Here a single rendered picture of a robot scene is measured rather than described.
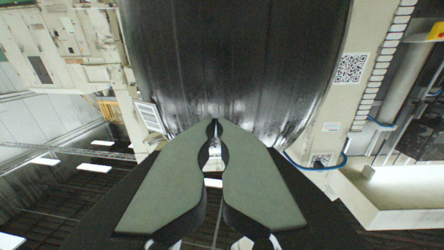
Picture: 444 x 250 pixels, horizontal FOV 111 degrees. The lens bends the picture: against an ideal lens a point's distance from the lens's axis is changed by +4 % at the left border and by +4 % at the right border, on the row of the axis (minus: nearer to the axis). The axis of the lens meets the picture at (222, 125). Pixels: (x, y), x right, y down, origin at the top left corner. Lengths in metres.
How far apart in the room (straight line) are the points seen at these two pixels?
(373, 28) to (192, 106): 0.45
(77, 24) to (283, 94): 4.59
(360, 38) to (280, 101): 0.33
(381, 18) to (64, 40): 4.99
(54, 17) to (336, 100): 5.02
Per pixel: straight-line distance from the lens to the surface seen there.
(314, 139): 0.55
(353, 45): 0.50
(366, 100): 0.59
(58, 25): 5.03
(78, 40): 4.76
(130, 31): 0.24
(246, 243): 1.62
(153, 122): 0.26
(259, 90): 0.20
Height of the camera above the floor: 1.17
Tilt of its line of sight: 26 degrees up
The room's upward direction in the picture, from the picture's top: 179 degrees clockwise
